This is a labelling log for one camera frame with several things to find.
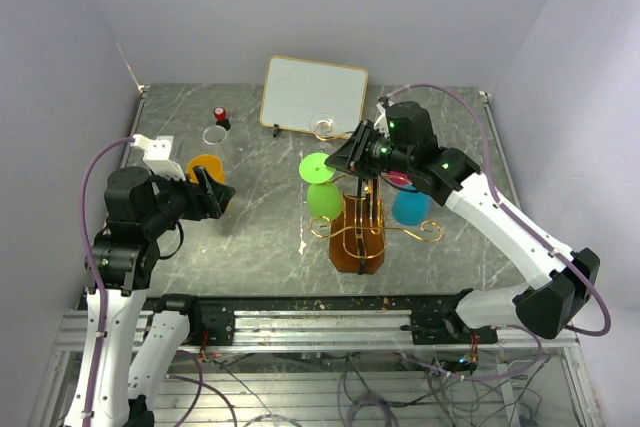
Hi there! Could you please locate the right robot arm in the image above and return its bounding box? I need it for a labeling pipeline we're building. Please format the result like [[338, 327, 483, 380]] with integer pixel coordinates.
[[325, 101, 600, 343]]

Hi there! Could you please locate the aluminium frame rail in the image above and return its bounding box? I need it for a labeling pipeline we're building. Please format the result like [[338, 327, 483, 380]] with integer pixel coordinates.
[[54, 307, 581, 354]]

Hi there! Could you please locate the purple cable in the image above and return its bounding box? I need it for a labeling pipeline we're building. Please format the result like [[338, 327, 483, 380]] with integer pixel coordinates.
[[77, 137, 136, 423], [387, 82, 612, 338]]

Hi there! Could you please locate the clear wine glass back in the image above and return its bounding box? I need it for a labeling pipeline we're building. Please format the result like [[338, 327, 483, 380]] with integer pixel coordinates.
[[309, 113, 344, 154]]

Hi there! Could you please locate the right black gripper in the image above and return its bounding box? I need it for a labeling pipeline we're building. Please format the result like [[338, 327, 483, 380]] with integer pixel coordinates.
[[324, 120, 414, 179]]

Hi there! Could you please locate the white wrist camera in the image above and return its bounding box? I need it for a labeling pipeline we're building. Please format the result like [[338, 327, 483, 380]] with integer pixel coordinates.
[[132, 134, 186, 181], [374, 96, 389, 137]]

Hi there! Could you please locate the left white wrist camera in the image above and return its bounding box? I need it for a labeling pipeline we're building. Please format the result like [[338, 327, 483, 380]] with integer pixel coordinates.
[[132, 134, 186, 181]]

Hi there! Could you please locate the green wine glass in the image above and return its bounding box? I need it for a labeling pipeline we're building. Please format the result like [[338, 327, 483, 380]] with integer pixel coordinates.
[[298, 152, 343, 221]]

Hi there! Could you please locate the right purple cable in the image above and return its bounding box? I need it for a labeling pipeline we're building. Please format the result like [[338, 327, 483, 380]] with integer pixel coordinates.
[[387, 82, 612, 338]]

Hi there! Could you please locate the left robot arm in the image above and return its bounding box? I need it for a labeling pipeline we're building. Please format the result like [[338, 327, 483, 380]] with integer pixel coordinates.
[[64, 166, 235, 426]]

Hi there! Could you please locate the pink wine glass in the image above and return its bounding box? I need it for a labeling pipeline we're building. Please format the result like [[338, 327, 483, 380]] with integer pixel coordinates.
[[382, 172, 411, 188]]

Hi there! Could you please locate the orange wine glass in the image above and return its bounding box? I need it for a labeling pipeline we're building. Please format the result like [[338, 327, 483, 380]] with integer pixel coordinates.
[[187, 154, 227, 185]]

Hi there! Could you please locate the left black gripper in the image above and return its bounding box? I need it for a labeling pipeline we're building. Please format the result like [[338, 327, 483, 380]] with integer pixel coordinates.
[[142, 163, 235, 235]]

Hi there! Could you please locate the clear wine glass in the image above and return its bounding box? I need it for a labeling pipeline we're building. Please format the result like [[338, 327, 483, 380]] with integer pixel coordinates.
[[202, 125, 228, 154], [309, 113, 344, 154]]

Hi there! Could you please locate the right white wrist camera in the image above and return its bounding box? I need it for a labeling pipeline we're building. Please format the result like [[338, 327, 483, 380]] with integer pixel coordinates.
[[374, 96, 389, 137]]

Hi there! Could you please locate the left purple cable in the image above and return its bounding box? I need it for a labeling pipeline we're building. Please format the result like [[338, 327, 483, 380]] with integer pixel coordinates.
[[77, 137, 136, 423]]

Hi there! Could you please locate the gold framed whiteboard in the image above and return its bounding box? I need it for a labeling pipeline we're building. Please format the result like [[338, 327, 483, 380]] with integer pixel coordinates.
[[260, 56, 368, 135]]

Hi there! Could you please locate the gold wire glass rack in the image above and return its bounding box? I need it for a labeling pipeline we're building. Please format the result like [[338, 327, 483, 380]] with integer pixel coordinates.
[[309, 170, 443, 275]]

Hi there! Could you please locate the clear wine glass front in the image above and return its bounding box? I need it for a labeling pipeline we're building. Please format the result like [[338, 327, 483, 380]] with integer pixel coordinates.
[[202, 125, 228, 154]]

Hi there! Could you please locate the red black stamp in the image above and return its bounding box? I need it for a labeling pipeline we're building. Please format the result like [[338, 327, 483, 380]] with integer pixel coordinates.
[[213, 106, 231, 131]]

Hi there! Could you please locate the blue wine glass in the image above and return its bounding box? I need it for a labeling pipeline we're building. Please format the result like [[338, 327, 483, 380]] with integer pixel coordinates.
[[391, 185, 432, 226]]

